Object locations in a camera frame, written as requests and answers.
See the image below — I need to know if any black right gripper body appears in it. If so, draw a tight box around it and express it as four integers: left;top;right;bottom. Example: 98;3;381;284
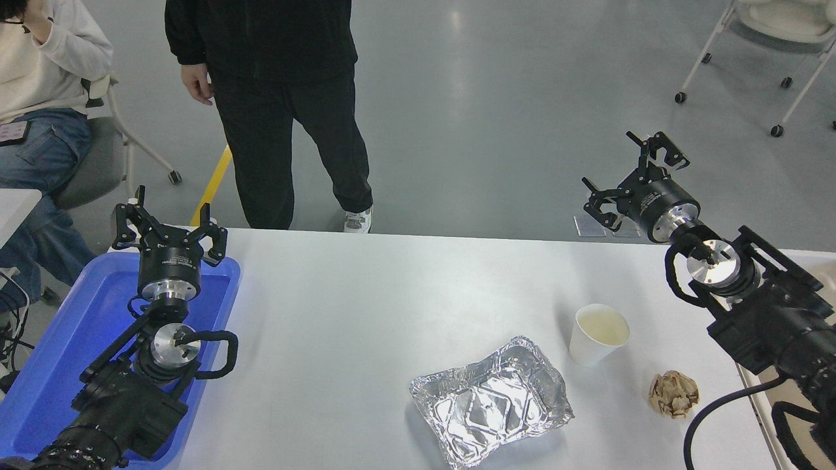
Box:
620;176;699;233

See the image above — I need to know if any white paper cup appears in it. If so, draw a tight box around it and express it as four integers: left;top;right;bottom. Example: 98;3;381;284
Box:
568;304;631;368

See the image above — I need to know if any blue plastic tray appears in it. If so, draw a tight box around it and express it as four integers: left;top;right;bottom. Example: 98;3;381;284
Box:
0;251;241;464

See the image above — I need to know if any standing person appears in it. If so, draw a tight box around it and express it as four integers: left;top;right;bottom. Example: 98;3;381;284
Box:
165;0;374;234

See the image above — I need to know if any crumpled tan paper ball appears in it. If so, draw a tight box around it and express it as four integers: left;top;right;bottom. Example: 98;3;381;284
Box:
649;370;700;420

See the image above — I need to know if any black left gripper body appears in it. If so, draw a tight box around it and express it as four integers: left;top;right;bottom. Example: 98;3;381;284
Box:
137;227;202;285

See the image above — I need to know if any standing person's right hand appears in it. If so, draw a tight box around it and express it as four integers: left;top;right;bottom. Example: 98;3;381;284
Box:
181;63;215;106

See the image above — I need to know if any small white side table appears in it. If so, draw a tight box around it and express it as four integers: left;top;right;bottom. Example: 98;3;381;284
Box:
0;189;42;249

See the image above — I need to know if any large pale bin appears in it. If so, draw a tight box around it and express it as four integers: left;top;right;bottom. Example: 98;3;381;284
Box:
737;250;836;470

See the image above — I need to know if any thin black cable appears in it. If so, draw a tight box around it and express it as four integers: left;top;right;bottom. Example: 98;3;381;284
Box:
0;269;35;366

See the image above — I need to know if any white wheeled chair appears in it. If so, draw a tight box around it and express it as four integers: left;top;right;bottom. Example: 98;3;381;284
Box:
675;0;836;138

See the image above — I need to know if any seated person's hand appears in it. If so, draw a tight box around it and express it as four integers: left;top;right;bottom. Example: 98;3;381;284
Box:
23;0;54;45

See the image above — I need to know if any seated person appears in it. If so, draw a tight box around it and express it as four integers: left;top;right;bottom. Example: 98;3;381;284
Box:
0;0;115;314

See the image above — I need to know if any grey office chair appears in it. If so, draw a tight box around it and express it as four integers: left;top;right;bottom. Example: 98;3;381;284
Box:
52;75;184;210

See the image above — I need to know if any crumpled silver foil tray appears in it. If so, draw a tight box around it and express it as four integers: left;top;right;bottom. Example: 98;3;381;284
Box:
410;336;575;469

